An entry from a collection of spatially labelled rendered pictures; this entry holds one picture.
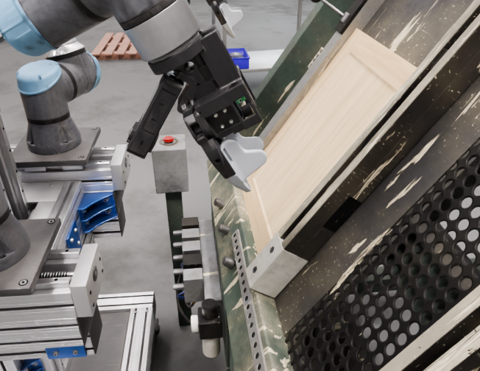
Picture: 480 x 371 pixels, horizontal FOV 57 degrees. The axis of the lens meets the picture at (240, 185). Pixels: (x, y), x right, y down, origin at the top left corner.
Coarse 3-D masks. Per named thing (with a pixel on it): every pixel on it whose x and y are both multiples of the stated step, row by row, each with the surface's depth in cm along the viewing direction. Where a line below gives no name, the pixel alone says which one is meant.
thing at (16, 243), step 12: (12, 216) 89; (0, 228) 84; (12, 228) 87; (24, 228) 93; (0, 240) 85; (12, 240) 87; (24, 240) 90; (0, 252) 86; (12, 252) 87; (24, 252) 90; (0, 264) 85; (12, 264) 87
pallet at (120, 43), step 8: (112, 32) 640; (120, 32) 640; (104, 40) 601; (112, 40) 601; (120, 40) 607; (128, 40) 601; (96, 48) 570; (104, 48) 574; (112, 48) 570; (120, 48) 570; (128, 48) 595; (96, 56) 558; (104, 56) 558; (112, 56) 559; (120, 56) 560; (128, 56) 561; (136, 56) 561
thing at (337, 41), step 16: (368, 0) 117; (384, 0) 117; (368, 16) 119; (336, 32) 124; (352, 32) 121; (336, 48) 123; (320, 64) 124; (304, 80) 129; (288, 96) 133; (304, 96) 129; (288, 112) 131; (272, 128) 133
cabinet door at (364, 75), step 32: (352, 64) 114; (384, 64) 101; (320, 96) 121; (352, 96) 107; (384, 96) 96; (288, 128) 129; (320, 128) 113; (352, 128) 101; (288, 160) 121; (320, 160) 107; (256, 192) 128; (288, 192) 113; (256, 224) 120
